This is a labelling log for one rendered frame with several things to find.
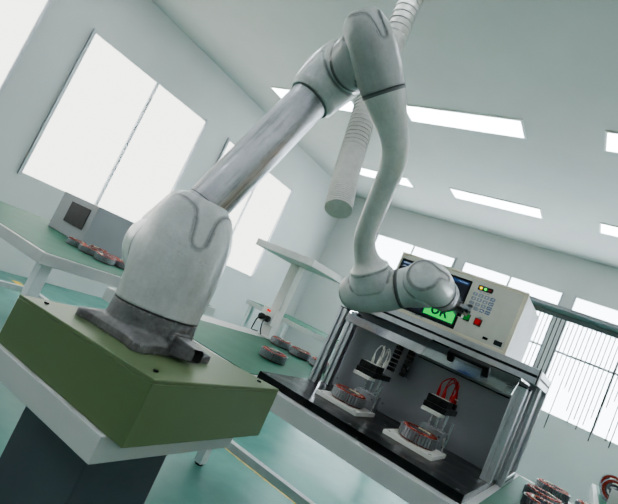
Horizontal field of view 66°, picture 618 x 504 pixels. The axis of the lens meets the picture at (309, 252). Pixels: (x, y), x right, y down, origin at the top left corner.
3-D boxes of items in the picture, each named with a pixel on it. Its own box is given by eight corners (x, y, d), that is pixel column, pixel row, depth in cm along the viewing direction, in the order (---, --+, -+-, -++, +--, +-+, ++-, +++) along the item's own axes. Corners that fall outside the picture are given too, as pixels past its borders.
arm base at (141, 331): (151, 363, 69) (167, 327, 70) (71, 311, 81) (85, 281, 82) (226, 373, 84) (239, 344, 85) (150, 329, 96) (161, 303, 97)
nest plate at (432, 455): (430, 461, 124) (432, 457, 124) (381, 432, 133) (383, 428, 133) (445, 458, 136) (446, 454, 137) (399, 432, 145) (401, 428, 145)
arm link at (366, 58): (421, 79, 104) (384, 92, 116) (401, -8, 100) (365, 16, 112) (374, 92, 99) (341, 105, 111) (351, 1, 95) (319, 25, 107)
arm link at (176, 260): (116, 301, 74) (175, 175, 76) (108, 285, 90) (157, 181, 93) (209, 334, 81) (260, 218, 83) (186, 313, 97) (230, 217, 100)
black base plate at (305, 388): (460, 505, 105) (464, 495, 105) (256, 377, 141) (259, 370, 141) (494, 484, 144) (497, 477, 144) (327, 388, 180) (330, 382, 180)
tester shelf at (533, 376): (536, 385, 133) (541, 370, 134) (340, 300, 172) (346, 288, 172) (546, 394, 169) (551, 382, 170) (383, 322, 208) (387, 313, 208)
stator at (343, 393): (353, 409, 141) (358, 397, 141) (324, 392, 147) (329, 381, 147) (368, 410, 150) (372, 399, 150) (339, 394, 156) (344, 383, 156)
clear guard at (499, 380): (509, 399, 113) (518, 375, 113) (418, 356, 126) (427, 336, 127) (524, 404, 139) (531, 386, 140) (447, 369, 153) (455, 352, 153)
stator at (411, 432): (424, 451, 127) (430, 438, 127) (390, 430, 134) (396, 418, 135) (440, 452, 135) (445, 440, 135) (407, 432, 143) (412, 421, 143)
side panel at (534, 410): (501, 488, 143) (540, 389, 146) (491, 482, 145) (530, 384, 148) (513, 479, 166) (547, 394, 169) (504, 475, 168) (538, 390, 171)
